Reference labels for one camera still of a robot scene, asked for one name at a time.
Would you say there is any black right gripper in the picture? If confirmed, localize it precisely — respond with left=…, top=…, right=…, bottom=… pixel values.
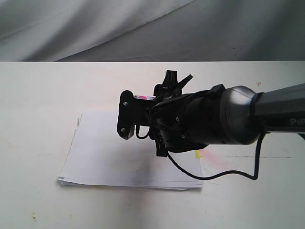
left=134, top=70, right=193, bottom=157

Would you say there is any silver spray paint can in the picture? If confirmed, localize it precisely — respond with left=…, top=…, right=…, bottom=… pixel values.
left=133, top=95, right=155, bottom=101

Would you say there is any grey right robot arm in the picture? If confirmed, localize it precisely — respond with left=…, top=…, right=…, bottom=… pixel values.
left=141, top=71, right=305, bottom=156

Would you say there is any white paper stack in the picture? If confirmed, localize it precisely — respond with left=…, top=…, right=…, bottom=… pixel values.
left=58, top=111, right=203, bottom=190

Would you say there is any grey backdrop cloth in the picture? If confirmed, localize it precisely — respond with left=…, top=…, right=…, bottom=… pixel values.
left=0, top=0, right=305, bottom=62

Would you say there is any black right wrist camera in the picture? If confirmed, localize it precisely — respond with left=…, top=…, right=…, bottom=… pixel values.
left=117, top=90, right=136, bottom=140

